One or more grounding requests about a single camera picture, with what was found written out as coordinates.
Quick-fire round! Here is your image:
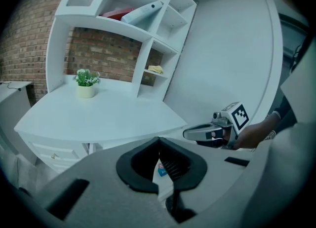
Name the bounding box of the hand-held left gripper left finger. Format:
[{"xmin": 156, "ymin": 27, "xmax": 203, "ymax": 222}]
[{"xmin": 32, "ymin": 137, "xmax": 179, "ymax": 228}]

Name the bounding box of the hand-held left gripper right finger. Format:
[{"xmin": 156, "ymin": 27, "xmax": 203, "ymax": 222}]
[{"xmin": 159, "ymin": 137, "xmax": 255, "ymax": 224}]

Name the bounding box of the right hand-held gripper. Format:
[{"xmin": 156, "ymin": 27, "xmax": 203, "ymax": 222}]
[{"xmin": 183, "ymin": 101, "xmax": 250, "ymax": 150}]

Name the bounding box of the small blue white box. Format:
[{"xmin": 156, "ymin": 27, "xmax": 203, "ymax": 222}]
[{"xmin": 156, "ymin": 162, "xmax": 168, "ymax": 178}]

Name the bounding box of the wide white desk drawer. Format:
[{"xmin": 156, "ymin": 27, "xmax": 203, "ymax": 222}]
[{"xmin": 152, "ymin": 157, "xmax": 175, "ymax": 203}]

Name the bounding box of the person's right forearm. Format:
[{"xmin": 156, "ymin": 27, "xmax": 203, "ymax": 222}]
[{"xmin": 234, "ymin": 117, "xmax": 272, "ymax": 150}]

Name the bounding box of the small white side drawer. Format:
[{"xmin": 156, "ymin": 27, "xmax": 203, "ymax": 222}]
[
  {"xmin": 29, "ymin": 142, "xmax": 81, "ymax": 160},
  {"xmin": 48, "ymin": 161, "xmax": 75, "ymax": 174}
]

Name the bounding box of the white desk with hutch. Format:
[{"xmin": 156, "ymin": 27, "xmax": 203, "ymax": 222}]
[{"xmin": 13, "ymin": 0, "xmax": 198, "ymax": 175}]

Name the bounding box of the yellow cloth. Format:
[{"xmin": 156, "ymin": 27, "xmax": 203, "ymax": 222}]
[{"xmin": 147, "ymin": 65, "xmax": 164, "ymax": 75}]

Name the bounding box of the potted plant in cream pot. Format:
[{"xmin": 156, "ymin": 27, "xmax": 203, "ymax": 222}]
[{"xmin": 73, "ymin": 68, "xmax": 101, "ymax": 99}]

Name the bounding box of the small white side table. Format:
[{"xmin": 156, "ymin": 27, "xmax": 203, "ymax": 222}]
[{"xmin": 0, "ymin": 80, "xmax": 38, "ymax": 166}]

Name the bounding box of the red book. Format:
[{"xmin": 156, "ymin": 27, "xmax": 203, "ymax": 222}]
[{"xmin": 98, "ymin": 7, "xmax": 136, "ymax": 21}]

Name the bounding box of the thin black table cable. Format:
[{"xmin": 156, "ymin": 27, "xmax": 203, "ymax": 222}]
[{"xmin": 0, "ymin": 81, "xmax": 23, "ymax": 92}]

